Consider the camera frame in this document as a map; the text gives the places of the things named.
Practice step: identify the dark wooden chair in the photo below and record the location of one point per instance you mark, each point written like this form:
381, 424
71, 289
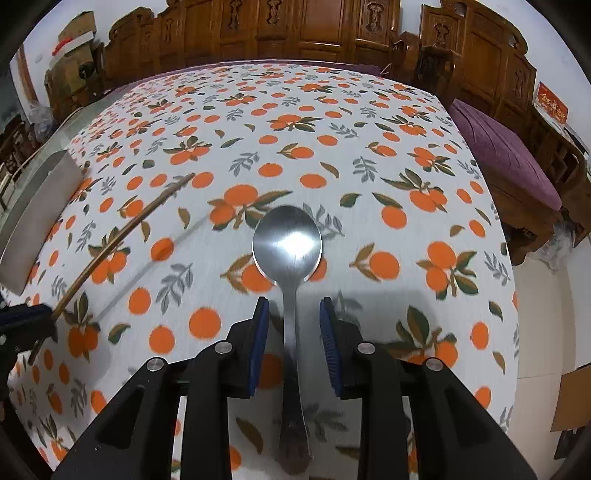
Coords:
434, 64

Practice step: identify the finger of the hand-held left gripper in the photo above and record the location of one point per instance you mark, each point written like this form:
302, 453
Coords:
32, 334
23, 316

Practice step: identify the small cardboard box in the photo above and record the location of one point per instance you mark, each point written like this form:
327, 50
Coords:
78, 27

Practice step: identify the orange fruit print tablecloth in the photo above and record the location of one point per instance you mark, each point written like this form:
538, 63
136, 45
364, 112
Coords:
323, 138

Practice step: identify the metal spoon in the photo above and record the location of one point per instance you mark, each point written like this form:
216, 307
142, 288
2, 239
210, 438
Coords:
286, 244

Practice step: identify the wooden framed glass door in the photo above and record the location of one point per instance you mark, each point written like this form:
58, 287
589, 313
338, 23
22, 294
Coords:
25, 74

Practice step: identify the large cardboard box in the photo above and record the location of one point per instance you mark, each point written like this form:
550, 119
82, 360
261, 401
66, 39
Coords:
69, 83

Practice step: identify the red sign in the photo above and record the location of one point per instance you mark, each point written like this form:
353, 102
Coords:
550, 104

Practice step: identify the flat cardboard sheet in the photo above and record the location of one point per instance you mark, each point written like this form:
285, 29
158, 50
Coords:
572, 401

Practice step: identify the purple table undercloth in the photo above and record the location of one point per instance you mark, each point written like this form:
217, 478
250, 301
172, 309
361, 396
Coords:
364, 68

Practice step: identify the purple seat cushion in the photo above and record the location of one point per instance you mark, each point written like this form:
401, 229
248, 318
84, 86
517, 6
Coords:
503, 161

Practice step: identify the brown wooden chopstick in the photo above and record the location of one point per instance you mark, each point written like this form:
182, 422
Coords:
180, 184

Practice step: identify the clear plastic bag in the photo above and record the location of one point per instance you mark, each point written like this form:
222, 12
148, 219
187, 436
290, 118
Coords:
558, 244
39, 117

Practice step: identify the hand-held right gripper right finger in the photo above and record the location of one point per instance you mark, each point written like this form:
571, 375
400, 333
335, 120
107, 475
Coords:
328, 341

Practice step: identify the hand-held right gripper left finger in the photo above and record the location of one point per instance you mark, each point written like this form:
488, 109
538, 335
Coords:
262, 341

